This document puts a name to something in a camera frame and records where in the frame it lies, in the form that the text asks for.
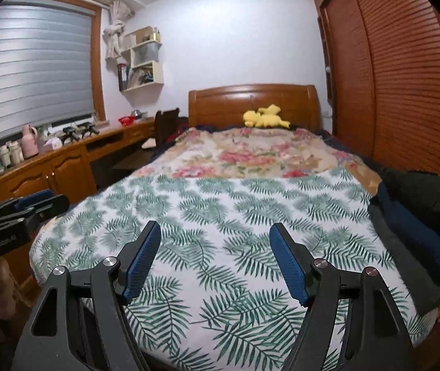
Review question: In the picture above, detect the folded dark clothes pile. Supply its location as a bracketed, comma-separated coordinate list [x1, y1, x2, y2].
[367, 168, 440, 316]

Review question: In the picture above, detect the leaf and floral bed cover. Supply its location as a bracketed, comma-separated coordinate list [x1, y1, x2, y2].
[30, 128, 437, 370]

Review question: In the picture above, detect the long wooden desk cabinet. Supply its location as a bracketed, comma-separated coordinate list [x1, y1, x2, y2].
[0, 118, 154, 203]

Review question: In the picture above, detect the pink jug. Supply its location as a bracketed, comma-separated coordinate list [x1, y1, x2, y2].
[21, 125, 39, 159]

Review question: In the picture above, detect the red basket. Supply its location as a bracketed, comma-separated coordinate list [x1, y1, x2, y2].
[118, 116, 135, 127]

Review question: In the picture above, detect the dark wooden chair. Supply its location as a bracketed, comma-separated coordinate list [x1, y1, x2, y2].
[111, 107, 182, 171]

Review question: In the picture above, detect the yellow plush toy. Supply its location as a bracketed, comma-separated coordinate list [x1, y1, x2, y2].
[243, 105, 290, 129]

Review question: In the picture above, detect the wooden headboard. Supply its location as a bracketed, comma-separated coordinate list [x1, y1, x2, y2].
[188, 84, 322, 131]

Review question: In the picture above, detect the grey window blind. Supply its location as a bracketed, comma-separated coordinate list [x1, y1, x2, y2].
[0, 0, 95, 140]

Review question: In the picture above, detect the louvered wooden wardrobe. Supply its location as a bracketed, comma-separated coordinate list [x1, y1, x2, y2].
[315, 0, 440, 176]

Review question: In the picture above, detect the white wall shelf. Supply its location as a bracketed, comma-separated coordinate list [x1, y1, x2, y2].
[118, 26, 164, 92]

